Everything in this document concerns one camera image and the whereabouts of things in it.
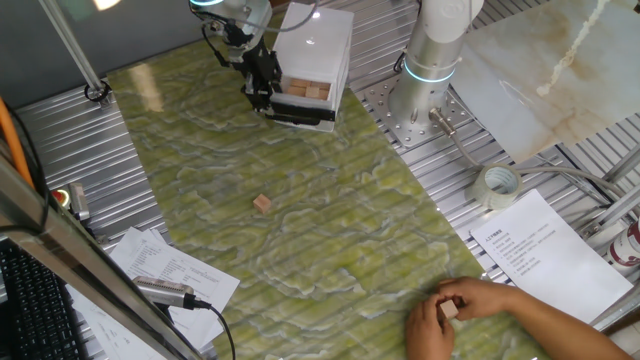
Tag aluminium frame bar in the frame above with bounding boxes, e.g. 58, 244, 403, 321
589, 284, 640, 334
602, 144, 640, 184
0, 149, 204, 360
582, 184, 640, 239

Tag grey cable with metal connector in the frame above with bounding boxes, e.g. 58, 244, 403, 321
428, 107, 640, 201

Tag green marble pattern mat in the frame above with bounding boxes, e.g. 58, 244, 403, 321
107, 39, 546, 360

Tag white instruction sheet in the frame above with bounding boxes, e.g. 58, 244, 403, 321
469, 188, 635, 325

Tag white drawer cabinet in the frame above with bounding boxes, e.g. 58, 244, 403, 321
271, 2, 355, 134

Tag printed paper sheet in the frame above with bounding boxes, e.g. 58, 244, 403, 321
107, 227, 241, 351
64, 284, 169, 360

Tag drawer with black handle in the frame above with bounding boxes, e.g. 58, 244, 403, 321
264, 74, 337, 127

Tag person's right hand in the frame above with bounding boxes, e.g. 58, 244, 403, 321
434, 275, 520, 322

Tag black camera cable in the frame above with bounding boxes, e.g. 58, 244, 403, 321
184, 294, 237, 360

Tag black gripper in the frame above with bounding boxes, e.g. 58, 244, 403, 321
241, 37, 284, 114

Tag clear tape roll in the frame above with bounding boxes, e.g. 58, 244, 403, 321
472, 163, 524, 211

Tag silver finned camera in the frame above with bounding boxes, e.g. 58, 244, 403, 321
132, 275, 196, 309

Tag black keyboard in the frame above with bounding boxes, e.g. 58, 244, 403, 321
0, 237, 89, 360

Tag aluminium pole with base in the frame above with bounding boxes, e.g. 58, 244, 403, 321
38, 0, 115, 110

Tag orange cable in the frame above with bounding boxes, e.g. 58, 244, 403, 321
0, 97, 36, 191

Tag emergency stop button box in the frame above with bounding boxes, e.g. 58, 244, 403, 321
49, 182, 91, 221

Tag beige marble board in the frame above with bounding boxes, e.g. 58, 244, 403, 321
449, 0, 640, 164

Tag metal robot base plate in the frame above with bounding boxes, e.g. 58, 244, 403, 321
357, 74, 476, 149

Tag person's right forearm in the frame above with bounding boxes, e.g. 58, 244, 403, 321
509, 289, 636, 360

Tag red and white can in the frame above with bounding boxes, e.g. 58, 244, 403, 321
607, 219, 640, 275

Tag person's left hand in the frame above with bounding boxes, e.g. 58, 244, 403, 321
404, 293, 457, 360

